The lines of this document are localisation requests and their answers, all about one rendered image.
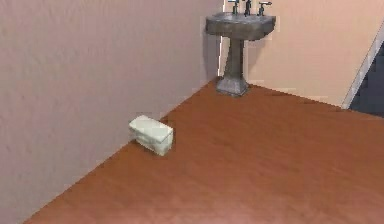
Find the grey pedestal sink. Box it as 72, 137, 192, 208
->
204, 11, 277, 98

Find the pale white box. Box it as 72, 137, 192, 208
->
128, 114, 175, 157

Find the dark metal faucet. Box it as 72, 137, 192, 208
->
227, 0, 273, 17

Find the white door frame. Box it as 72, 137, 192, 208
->
341, 18, 384, 110

